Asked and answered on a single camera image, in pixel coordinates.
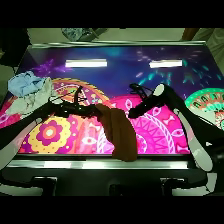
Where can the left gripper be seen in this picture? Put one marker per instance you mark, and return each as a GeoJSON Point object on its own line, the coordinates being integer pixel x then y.
{"type": "Point", "coordinates": [81, 109]}

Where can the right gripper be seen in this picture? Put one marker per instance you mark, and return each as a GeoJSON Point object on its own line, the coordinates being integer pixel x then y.
{"type": "Point", "coordinates": [145, 106]}

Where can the brown garment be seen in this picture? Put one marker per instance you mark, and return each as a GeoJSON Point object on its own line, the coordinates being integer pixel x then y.
{"type": "Point", "coordinates": [121, 133]}

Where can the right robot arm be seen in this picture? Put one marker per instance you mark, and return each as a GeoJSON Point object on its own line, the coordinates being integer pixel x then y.
{"type": "Point", "coordinates": [186, 116]}

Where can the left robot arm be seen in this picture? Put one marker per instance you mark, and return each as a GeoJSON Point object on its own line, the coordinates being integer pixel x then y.
{"type": "Point", "coordinates": [20, 128]}

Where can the pale grey garment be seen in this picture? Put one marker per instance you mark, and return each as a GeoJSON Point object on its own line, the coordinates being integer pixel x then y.
{"type": "Point", "coordinates": [35, 100]}

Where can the light blue garment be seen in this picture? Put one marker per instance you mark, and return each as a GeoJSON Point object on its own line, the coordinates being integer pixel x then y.
{"type": "Point", "coordinates": [23, 84]}

